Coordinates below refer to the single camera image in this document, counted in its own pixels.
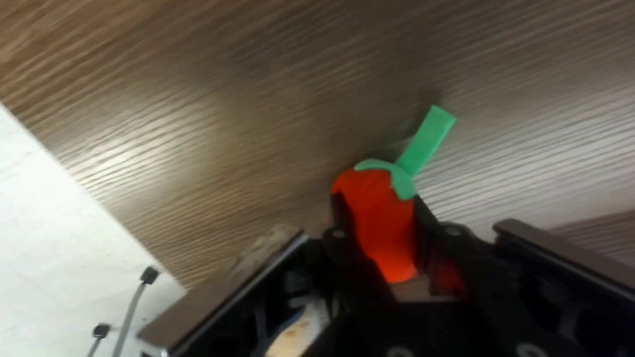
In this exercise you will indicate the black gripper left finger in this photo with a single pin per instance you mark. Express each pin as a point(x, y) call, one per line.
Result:
point(238, 284)

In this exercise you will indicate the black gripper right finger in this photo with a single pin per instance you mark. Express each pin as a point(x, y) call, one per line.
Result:
point(581, 290)

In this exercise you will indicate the red toy pepper green stem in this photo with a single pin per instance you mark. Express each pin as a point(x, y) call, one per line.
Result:
point(383, 224)

